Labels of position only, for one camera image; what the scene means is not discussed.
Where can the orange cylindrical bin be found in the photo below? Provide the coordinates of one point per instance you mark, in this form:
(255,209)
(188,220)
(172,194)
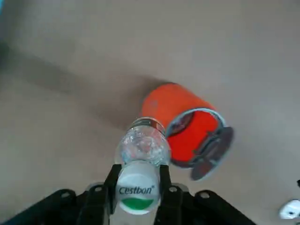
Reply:
(173,105)

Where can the silver swing bin lid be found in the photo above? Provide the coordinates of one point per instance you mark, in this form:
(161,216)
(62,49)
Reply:
(215,154)

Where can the blue plastic tray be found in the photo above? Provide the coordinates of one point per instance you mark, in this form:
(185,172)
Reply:
(1,9)

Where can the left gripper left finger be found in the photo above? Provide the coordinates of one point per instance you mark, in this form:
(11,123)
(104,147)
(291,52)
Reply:
(93,206)

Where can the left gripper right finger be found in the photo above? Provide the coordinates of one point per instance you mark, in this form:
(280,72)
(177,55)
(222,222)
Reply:
(173,206)

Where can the clear water bottle white cap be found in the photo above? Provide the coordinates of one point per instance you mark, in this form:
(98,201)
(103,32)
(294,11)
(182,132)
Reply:
(138,185)

